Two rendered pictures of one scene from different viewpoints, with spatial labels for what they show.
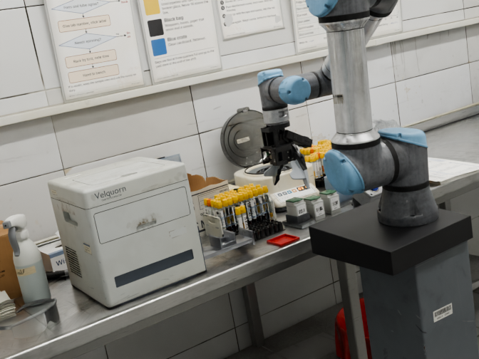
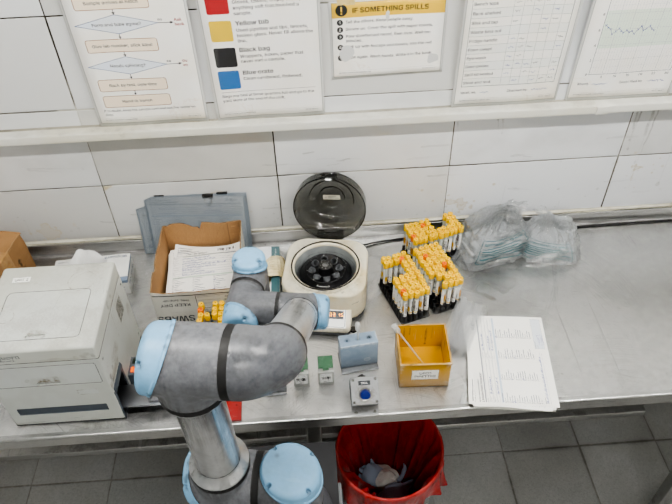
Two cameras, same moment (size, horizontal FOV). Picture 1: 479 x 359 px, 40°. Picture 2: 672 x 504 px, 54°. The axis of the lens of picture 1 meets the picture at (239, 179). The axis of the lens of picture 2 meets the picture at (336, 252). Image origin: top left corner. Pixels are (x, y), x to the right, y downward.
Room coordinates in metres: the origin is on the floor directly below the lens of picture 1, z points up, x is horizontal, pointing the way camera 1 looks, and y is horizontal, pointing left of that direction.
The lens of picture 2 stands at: (1.10, -0.80, 2.34)
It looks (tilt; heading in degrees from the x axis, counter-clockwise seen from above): 44 degrees down; 29
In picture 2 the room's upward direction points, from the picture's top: 2 degrees counter-clockwise
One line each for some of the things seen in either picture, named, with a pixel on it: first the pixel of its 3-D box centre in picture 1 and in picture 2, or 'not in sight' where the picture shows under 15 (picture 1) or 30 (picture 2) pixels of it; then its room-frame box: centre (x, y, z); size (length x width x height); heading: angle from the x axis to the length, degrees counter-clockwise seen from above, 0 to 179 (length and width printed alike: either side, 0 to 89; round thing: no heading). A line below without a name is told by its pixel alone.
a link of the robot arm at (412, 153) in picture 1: (400, 154); (289, 481); (1.60, -0.41, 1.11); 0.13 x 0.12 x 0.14; 113
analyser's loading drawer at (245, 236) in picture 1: (216, 244); (151, 392); (1.71, 0.09, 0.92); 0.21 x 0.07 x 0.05; 122
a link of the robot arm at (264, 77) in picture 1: (272, 89); (250, 274); (1.90, -0.14, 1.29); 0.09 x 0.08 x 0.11; 23
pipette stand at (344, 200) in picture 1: (341, 187); (357, 350); (2.07, -0.32, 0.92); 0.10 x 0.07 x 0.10; 128
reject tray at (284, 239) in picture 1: (283, 240); (228, 409); (1.78, -0.09, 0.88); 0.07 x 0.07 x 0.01; 32
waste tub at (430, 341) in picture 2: not in sight; (422, 355); (2.13, -0.48, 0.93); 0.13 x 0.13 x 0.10; 30
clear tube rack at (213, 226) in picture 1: (239, 217); not in sight; (1.98, 0.02, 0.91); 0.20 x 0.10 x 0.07; 122
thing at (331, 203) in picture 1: (329, 201); (325, 370); (1.99, -0.27, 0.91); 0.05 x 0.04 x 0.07; 32
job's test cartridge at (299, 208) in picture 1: (296, 210); not in sight; (1.91, -0.15, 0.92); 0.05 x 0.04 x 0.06; 35
